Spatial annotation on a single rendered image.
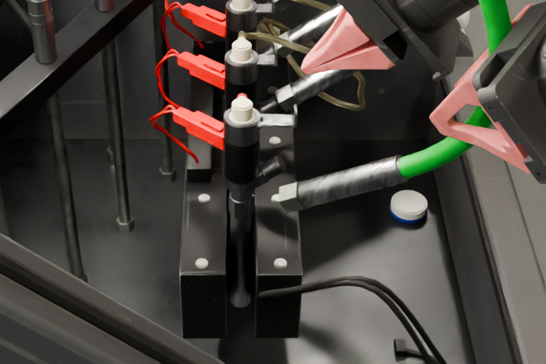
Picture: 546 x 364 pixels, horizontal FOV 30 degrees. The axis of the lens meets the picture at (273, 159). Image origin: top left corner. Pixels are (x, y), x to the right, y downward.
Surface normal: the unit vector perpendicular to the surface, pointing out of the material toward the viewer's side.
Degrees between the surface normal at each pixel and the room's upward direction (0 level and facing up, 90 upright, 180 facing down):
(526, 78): 49
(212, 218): 0
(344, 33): 105
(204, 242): 0
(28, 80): 0
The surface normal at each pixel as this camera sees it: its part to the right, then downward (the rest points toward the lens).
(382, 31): -0.23, 0.62
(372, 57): -0.47, 0.73
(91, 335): 0.70, -0.56
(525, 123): 0.52, -0.13
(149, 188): 0.03, -0.76
